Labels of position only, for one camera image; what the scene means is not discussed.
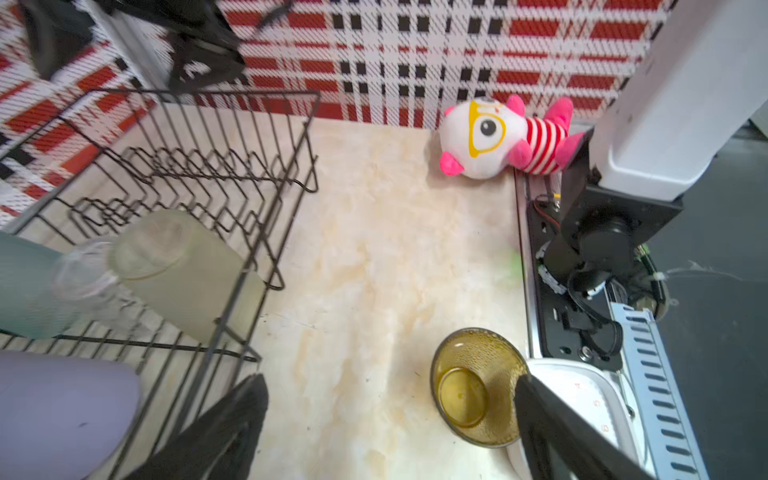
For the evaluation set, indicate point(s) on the teal textured plastic cup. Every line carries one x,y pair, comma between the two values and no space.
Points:
29,307

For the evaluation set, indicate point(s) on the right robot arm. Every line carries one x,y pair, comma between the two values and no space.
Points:
665,82

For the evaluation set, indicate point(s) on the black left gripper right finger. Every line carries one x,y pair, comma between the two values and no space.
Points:
558,443

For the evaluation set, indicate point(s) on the white pink owl plush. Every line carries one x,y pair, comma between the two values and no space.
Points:
481,137

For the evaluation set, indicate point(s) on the black wire dish rack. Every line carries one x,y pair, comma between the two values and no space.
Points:
239,162

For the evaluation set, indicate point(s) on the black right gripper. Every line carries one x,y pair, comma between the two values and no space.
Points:
205,51

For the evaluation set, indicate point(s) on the white kitchen scale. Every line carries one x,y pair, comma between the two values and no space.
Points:
592,396

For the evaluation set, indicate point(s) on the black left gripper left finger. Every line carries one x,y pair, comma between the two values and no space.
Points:
221,444

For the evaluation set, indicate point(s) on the olive glass cup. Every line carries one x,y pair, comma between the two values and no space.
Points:
473,376

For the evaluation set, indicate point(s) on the purple plastic cup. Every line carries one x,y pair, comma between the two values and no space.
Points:
62,417

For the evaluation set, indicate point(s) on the clear glass cup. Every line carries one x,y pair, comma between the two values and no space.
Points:
84,279

